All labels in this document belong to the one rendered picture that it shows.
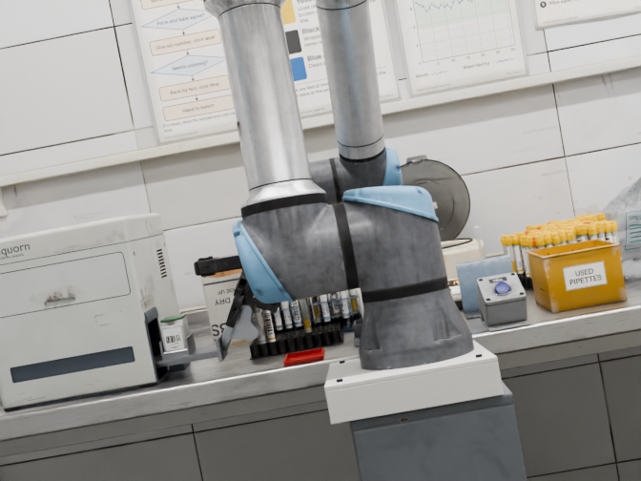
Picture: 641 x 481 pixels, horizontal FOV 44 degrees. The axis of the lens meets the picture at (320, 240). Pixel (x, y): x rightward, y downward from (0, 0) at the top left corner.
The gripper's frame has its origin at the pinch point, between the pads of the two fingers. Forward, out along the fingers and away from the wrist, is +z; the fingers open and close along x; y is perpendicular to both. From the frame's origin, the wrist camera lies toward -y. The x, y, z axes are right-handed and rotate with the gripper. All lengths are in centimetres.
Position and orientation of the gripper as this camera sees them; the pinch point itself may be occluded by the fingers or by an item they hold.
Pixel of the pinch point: (223, 342)
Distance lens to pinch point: 145.3
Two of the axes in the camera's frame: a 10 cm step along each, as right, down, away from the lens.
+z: -3.3, 9.4, 0.7
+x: 0.3, -0.6, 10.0
